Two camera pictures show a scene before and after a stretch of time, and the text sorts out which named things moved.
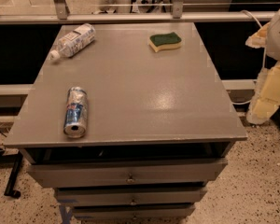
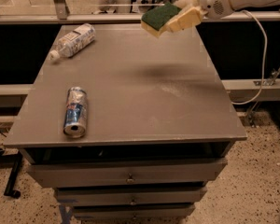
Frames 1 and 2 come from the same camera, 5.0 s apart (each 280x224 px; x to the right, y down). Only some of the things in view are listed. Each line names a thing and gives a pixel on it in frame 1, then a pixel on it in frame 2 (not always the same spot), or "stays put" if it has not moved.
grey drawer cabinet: x=161 y=126 stays put
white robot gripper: x=279 y=36 to x=213 y=2
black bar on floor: x=9 y=189 stays put
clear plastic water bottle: x=75 y=41 stays put
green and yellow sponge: x=164 y=41 to x=154 y=19
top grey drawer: x=88 y=174 stays put
